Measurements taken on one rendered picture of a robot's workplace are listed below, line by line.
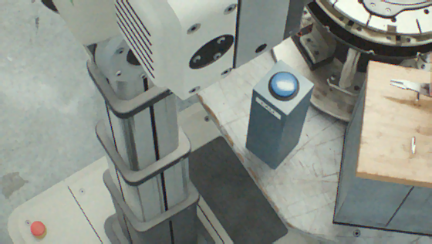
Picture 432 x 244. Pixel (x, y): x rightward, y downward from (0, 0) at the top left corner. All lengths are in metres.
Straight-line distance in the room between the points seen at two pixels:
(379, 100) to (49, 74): 1.40
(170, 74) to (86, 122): 1.92
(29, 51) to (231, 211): 0.86
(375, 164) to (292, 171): 0.32
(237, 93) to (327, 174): 0.23
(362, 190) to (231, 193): 0.77
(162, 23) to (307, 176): 1.10
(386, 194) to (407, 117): 0.14
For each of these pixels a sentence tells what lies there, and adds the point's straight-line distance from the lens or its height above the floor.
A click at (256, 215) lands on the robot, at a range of 2.16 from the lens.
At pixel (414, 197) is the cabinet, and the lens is 1.45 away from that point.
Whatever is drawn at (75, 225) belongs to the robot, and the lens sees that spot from 2.16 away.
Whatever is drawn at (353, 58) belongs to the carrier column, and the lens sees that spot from 1.57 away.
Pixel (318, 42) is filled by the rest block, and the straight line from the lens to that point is 1.69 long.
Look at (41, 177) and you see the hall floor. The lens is 2.50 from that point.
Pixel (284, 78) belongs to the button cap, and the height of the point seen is 1.04.
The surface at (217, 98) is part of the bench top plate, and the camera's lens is 1.69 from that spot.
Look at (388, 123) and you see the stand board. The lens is 1.39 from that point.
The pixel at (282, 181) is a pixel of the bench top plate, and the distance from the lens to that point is 1.64.
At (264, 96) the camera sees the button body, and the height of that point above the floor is 1.03.
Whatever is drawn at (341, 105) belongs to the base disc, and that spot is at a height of 0.80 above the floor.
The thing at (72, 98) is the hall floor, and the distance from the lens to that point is 2.57.
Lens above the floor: 2.32
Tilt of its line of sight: 66 degrees down
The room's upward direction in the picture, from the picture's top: 6 degrees clockwise
